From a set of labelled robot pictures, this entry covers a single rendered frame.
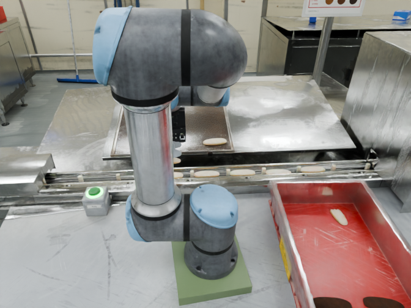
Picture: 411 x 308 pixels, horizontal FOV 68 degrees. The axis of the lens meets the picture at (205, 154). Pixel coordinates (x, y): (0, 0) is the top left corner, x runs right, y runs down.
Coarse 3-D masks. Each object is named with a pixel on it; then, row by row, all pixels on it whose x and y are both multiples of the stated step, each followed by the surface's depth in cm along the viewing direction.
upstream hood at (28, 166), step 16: (0, 160) 114; (16, 160) 114; (32, 160) 114; (48, 160) 116; (0, 176) 106; (16, 176) 106; (32, 176) 106; (0, 192) 105; (16, 192) 106; (32, 192) 106
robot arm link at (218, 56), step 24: (192, 24) 43; (216, 24) 44; (192, 48) 43; (216, 48) 44; (240, 48) 48; (192, 72) 45; (216, 72) 46; (240, 72) 52; (192, 96) 84; (216, 96) 71
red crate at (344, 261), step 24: (288, 216) 103; (312, 216) 103; (360, 216) 103; (312, 240) 95; (336, 240) 95; (360, 240) 95; (312, 264) 88; (336, 264) 88; (360, 264) 88; (384, 264) 88; (312, 288) 82; (336, 288) 82; (360, 288) 82; (384, 288) 82
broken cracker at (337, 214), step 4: (332, 212) 104; (336, 212) 104; (340, 212) 104; (336, 216) 102; (340, 216) 102; (344, 216) 102; (336, 220) 102; (340, 220) 101; (344, 220) 101; (344, 224) 100
